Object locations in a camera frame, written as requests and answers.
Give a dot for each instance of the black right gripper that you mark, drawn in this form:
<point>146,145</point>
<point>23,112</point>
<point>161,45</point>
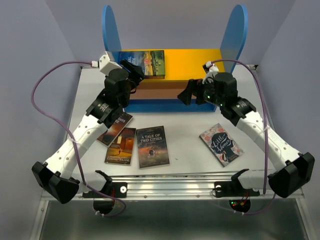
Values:
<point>194,87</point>

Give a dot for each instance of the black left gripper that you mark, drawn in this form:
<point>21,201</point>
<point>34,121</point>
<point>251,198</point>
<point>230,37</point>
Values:
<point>137,71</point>

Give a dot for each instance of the Animal Farm book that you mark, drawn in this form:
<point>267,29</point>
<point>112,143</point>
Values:
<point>151,61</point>

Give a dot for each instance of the A Tale of Two Cities book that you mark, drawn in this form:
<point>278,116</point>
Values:
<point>152,147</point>

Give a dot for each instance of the Jane Eyre book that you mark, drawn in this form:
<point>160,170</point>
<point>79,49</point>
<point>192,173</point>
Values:
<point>153,77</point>

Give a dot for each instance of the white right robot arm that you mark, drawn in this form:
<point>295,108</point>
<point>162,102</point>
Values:
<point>292,169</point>

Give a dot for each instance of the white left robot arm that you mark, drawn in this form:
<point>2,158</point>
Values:
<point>61,175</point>

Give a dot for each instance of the blue yellow wooden bookshelf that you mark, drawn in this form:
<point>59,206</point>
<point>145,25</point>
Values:
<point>160,95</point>

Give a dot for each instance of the Little Women book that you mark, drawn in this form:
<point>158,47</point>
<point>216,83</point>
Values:
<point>221,144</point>

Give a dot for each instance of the Three Days to See book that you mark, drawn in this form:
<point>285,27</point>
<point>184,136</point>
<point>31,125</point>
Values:
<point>112,133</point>

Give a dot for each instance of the orange Leonard Tolane book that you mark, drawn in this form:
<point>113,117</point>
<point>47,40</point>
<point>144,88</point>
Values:
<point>120,151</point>

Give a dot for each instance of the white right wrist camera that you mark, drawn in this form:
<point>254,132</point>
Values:
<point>210,69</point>

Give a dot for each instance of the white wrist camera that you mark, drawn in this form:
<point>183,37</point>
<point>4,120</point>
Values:
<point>106,62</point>
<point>210,69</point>

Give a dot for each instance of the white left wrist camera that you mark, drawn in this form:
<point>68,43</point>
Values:
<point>106,62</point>

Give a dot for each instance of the aluminium mounting rail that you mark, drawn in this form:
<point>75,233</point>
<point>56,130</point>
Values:
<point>188,186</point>

